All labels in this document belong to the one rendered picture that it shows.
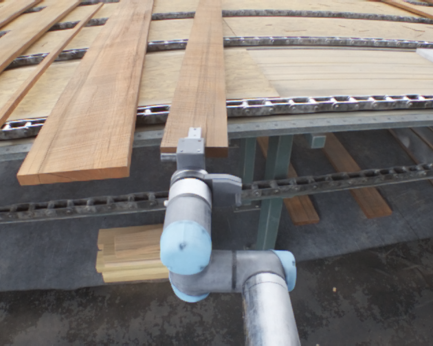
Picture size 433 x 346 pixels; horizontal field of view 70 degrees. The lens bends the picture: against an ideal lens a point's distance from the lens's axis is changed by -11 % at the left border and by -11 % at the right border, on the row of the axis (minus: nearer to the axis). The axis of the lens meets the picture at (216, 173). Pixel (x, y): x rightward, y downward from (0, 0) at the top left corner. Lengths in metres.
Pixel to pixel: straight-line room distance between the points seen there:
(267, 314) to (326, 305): 1.03
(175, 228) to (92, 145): 0.33
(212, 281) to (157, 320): 0.87
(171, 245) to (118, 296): 1.05
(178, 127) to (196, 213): 0.30
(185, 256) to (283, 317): 0.16
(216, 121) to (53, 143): 0.37
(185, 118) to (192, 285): 0.40
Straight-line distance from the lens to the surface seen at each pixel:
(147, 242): 1.38
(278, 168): 1.17
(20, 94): 1.16
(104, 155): 0.71
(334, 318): 1.49
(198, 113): 0.82
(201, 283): 0.59
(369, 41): 1.77
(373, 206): 1.98
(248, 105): 0.94
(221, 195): 0.61
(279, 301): 0.51
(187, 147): 0.61
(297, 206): 1.84
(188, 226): 0.50
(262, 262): 0.58
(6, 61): 1.55
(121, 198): 1.12
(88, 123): 0.85
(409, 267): 1.79
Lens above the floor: 1.27
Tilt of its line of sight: 38 degrees down
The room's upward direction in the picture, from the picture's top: straight up
